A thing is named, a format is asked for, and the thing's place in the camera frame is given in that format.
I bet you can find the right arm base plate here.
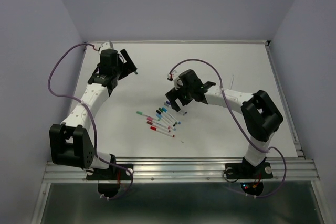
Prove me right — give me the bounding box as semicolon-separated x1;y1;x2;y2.
222;162;274;198

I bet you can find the aluminium frame rail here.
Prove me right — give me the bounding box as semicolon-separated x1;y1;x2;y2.
43;157;320;183

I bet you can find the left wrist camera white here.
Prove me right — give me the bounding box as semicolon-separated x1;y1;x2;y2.
93;41;114;53

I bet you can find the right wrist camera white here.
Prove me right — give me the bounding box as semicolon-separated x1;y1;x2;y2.
167;70;183;90

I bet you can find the pink capped pen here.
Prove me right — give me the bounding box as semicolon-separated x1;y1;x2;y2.
146;116;171;129

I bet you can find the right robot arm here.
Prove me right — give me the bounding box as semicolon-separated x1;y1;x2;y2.
166;69;284;177

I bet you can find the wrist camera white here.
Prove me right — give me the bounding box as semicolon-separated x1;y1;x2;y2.
93;41;114;53
167;70;183;90

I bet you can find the maroon capped pen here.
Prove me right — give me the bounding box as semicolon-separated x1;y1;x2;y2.
146;121;171;132

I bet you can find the red capped pen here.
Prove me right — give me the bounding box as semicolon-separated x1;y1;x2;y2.
150;126;175;138

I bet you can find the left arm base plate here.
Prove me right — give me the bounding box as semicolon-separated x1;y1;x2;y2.
86;163;134;201

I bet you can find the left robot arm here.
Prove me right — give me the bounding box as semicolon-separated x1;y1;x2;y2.
49;48;137;179

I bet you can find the dark green pen body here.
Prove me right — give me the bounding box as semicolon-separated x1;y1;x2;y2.
229;75;234;90

